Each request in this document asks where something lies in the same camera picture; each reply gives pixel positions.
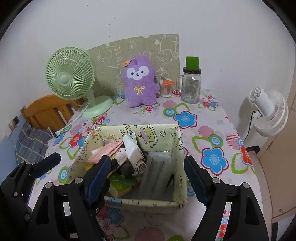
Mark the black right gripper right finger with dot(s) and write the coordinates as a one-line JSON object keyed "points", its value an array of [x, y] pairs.
{"points": [[231, 210]]}

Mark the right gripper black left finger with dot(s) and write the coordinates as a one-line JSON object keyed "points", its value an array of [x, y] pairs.
{"points": [[18, 220]]}

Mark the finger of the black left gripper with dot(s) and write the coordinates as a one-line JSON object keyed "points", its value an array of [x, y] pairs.
{"points": [[68, 212]]}

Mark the pink patterned cloth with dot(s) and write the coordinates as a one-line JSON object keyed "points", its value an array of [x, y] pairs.
{"points": [[107, 150]]}

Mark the dark grey cloth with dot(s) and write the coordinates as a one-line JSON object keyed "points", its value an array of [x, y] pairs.
{"points": [[121, 165]]}

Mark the grey plaid bedding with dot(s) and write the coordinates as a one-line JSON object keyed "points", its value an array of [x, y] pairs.
{"points": [[32, 144]]}

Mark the white folded cloth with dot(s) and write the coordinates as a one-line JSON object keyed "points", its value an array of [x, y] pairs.
{"points": [[134, 154]]}

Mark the floral tablecloth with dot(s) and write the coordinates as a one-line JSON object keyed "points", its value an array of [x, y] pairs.
{"points": [[208, 135]]}

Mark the yellow cartoon storage box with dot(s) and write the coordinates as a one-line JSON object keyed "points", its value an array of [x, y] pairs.
{"points": [[157, 138]]}

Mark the wooden bed headboard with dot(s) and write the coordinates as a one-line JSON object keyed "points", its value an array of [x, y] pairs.
{"points": [[50, 112]]}

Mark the white standing fan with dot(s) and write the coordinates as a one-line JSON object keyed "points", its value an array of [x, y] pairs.
{"points": [[271, 114]]}

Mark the green desk fan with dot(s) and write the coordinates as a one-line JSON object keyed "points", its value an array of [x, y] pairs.
{"points": [[70, 74]]}

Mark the purple plush toy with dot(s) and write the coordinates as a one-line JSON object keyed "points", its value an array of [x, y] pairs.
{"points": [[140, 87]]}

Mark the glass jar with green lid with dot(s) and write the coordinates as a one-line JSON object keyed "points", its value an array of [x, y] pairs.
{"points": [[189, 83]]}

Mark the toothpick jar with orange scissors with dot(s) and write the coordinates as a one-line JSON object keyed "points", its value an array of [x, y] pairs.
{"points": [[166, 87]]}

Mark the wall power socket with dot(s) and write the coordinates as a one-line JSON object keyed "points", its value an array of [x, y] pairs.
{"points": [[16, 120]]}

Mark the green cartoon wall mat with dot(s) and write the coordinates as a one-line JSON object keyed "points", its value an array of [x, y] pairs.
{"points": [[162, 51]]}

